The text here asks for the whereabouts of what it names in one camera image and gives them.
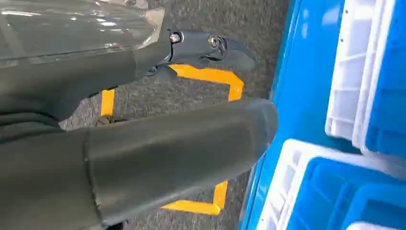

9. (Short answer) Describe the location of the white plastic bin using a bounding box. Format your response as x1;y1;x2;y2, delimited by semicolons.
346;221;406;230
325;0;399;150
256;138;406;230

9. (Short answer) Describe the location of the blue metal rack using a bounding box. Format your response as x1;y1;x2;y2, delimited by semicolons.
237;0;406;230

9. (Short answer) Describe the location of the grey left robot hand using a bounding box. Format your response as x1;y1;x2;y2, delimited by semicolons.
0;0;279;230

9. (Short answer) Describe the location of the blue plastic bin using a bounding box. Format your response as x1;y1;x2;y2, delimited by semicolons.
364;0;406;158
286;157;406;230
341;183;406;230

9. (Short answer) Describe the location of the yellow floor tape square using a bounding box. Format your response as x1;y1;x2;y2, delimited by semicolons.
101;64;245;216

